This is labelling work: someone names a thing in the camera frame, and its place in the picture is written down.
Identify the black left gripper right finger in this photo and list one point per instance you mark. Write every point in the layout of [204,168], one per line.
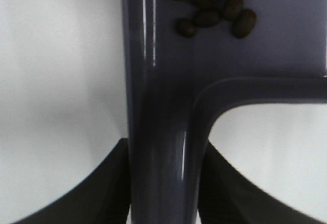
[226,196]

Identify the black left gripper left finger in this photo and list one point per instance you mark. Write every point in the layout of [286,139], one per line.
[34,192]

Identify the purple plastic dustpan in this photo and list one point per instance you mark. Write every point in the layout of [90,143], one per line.
[177,88]

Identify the pile of coffee beans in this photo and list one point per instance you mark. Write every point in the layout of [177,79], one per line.
[211,12]

